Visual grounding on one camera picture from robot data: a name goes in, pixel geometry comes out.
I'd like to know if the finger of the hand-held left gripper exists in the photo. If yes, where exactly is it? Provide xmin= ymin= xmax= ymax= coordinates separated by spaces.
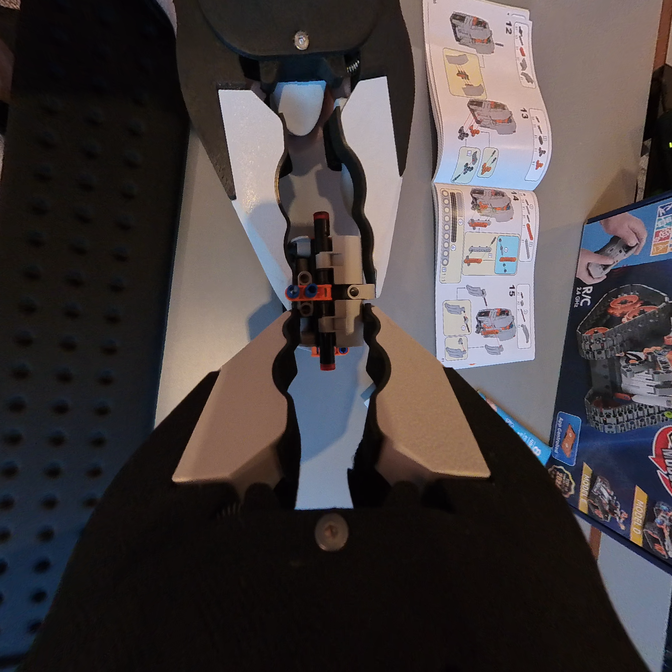
xmin=217 ymin=88 xmax=301 ymax=316
xmin=336 ymin=76 xmax=405 ymax=305

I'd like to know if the blue manual booklet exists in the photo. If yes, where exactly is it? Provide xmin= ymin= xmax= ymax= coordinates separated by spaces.
xmin=475 ymin=388 xmax=549 ymax=478

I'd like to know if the black charger box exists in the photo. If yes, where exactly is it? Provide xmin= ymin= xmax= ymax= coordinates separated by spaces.
xmin=643 ymin=68 xmax=672 ymax=197

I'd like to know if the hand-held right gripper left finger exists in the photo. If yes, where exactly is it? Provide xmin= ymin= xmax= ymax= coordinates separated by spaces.
xmin=172 ymin=310 xmax=302 ymax=507

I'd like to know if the white instruction booklet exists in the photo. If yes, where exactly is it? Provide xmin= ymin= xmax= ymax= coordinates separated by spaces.
xmin=422 ymin=0 xmax=552 ymax=368

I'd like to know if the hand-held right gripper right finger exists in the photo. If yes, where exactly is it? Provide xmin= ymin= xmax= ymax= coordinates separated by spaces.
xmin=348 ymin=304 xmax=492 ymax=507

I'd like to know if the grey desk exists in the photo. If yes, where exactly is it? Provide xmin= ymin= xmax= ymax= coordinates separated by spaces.
xmin=155 ymin=0 xmax=672 ymax=631

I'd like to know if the grey building block model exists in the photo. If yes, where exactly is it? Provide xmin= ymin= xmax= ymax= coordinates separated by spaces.
xmin=285 ymin=210 xmax=376 ymax=372

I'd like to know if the blue toy robot kit box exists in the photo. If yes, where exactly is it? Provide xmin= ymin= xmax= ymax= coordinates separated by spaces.
xmin=546 ymin=191 xmax=672 ymax=573

